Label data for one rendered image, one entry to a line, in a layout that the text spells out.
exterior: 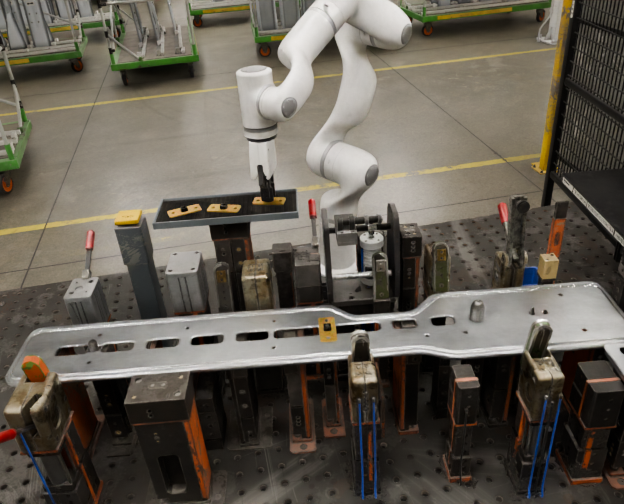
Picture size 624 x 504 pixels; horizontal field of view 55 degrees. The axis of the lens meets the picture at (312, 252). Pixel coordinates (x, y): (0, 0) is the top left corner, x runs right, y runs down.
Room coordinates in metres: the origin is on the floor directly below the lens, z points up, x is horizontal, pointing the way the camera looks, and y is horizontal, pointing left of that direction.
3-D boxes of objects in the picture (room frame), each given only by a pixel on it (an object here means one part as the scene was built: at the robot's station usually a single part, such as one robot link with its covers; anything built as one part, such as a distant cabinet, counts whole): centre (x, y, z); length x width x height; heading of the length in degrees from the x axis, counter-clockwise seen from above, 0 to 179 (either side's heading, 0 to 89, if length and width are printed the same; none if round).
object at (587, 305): (1.05, 0.00, 1.00); 1.38 x 0.22 x 0.02; 90
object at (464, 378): (0.88, -0.29, 0.84); 0.11 x 0.08 x 0.29; 0
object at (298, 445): (1.05, 0.06, 0.84); 0.17 x 0.06 x 0.29; 0
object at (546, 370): (0.85, -0.43, 0.87); 0.12 x 0.09 x 0.35; 0
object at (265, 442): (1.05, 0.19, 0.84); 0.13 x 0.11 x 0.29; 0
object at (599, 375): (0.87, -0.56, 0.84); 0.11 x 0.10 x 0.28; 0
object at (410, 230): (1.27, -0.25, 0.91); 0.07 x 0.05 x 0.42; 0
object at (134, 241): (1.39, 0.47, 0.92); 0.08 x 0.08 x 0.44; 0
